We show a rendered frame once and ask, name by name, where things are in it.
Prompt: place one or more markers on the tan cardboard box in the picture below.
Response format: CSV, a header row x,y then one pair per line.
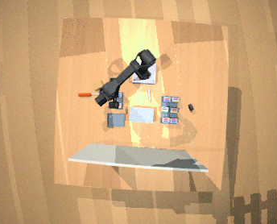
x,y
97,85

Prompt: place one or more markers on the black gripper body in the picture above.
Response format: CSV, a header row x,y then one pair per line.
x,y
113,105

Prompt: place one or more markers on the light blue open tray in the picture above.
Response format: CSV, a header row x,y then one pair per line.
x,y
116,120

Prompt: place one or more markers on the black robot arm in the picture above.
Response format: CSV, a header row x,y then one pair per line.
x,y
110,89

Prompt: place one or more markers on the cream flat panel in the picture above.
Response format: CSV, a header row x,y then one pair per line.
x,y
138,157

